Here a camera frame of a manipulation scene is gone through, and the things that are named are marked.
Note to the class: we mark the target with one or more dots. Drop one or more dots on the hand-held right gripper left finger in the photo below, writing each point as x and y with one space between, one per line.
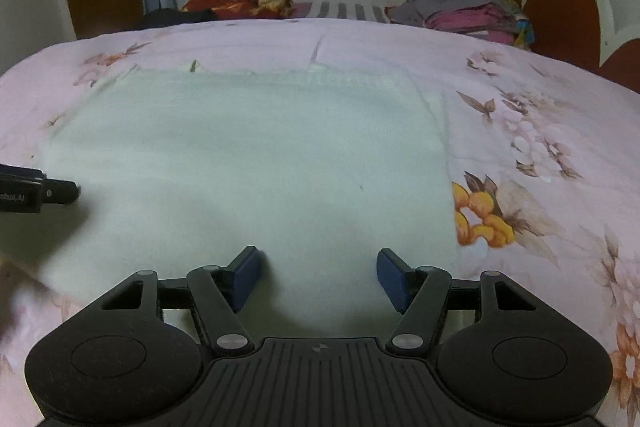
246 279

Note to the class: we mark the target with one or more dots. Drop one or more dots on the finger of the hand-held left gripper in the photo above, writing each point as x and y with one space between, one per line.
62 192

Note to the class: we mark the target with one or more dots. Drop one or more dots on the red floral blanket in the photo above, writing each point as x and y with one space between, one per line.
235 4

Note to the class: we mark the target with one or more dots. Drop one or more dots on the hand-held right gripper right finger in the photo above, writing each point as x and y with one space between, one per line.
392 279

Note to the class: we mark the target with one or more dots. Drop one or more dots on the pink floral bed sheet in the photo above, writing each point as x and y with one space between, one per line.
550 187

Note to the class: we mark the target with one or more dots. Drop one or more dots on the pile of folded clothes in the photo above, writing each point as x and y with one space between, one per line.
460 12

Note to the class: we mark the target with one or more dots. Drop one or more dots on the white knit sweater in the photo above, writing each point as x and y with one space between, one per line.
250 177

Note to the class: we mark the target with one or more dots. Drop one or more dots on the black cloth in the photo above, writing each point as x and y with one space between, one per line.
175 18

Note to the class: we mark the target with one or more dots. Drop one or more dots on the grey striped pillow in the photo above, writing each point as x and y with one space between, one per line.
345 11

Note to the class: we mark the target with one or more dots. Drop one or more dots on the white and brown headboard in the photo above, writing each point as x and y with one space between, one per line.
565 12

